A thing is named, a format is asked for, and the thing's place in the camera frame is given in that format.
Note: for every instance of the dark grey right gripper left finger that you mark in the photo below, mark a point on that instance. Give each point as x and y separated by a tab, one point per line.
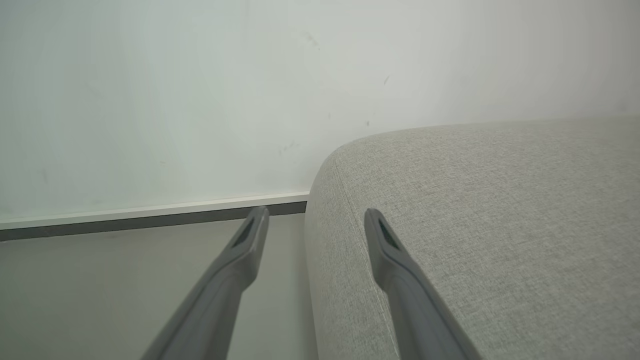
220	300

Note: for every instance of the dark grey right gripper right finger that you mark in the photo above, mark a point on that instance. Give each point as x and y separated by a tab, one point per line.
415	305

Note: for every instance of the light grey fabric sofa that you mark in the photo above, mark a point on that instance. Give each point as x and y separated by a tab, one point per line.
500	240

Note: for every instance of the white wall baseboard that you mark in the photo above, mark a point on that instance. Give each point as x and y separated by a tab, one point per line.
150	216

